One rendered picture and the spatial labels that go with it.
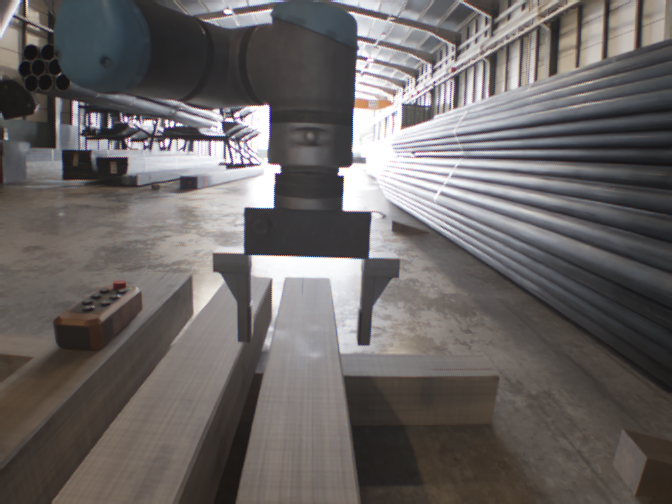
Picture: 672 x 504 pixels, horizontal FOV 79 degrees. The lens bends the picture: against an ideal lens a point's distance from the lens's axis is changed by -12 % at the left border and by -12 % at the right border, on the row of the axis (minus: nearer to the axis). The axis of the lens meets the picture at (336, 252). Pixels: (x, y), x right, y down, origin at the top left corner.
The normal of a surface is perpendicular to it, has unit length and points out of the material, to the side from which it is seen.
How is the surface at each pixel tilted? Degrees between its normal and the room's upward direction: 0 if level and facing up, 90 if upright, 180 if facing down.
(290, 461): 0
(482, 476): 0
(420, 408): 90
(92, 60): 94
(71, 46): 93
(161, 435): 0
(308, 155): 91
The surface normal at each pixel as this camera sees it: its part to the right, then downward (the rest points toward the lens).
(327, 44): 0.37, 0.21
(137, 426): 0.04, -0.98
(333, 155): 0.59, 0.19
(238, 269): 0.05, 0.21
